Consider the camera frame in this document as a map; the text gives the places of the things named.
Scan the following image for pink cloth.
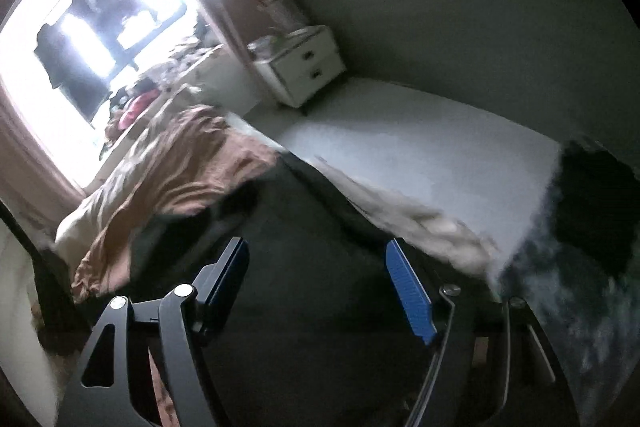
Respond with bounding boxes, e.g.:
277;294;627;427
117;92;161;128

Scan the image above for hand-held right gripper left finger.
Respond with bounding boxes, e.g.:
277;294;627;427
60;237;249;427

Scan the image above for floral bedding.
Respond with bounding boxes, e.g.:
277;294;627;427
150;34;223;82

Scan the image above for white bag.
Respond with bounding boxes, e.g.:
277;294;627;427
262;0;296;32

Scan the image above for brown bed sheet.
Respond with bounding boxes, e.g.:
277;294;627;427
70;104;281;303

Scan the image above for white nightstand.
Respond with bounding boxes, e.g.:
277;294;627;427
252;26;347;108

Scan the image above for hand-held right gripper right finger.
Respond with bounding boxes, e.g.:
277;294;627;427
386;237;583;427

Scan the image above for beige duvet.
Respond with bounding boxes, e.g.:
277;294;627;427
54;82;201;263

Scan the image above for large black garment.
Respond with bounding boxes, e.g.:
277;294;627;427
127;154;501;427

